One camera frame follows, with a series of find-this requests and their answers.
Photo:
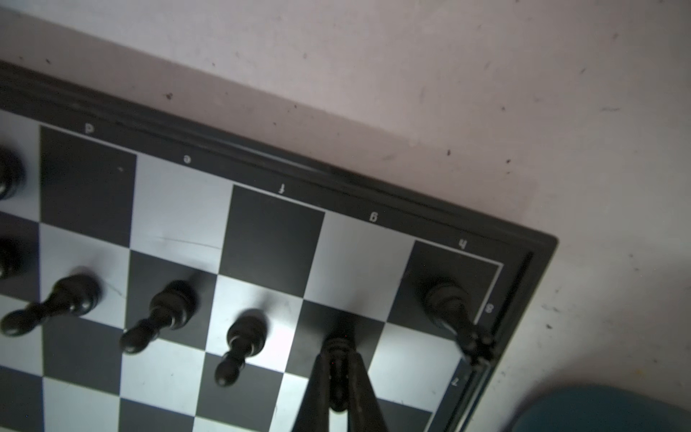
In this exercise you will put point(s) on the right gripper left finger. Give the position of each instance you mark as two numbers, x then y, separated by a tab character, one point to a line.
313	415

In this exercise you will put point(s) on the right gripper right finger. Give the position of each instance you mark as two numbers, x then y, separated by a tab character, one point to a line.
364	412

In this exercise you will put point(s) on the black pawn piece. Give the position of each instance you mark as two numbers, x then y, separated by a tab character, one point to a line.
338	351

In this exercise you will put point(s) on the black pawn on board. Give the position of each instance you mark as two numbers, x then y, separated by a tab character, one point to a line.
172	308
74	295
246	337

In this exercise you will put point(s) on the black rook corner piece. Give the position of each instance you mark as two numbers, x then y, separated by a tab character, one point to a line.
446	305

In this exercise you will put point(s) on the black white chessboard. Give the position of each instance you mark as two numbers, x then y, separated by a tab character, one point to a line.
91	184

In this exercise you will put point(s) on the teal plastic tray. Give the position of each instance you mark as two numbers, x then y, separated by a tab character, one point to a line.
600	408

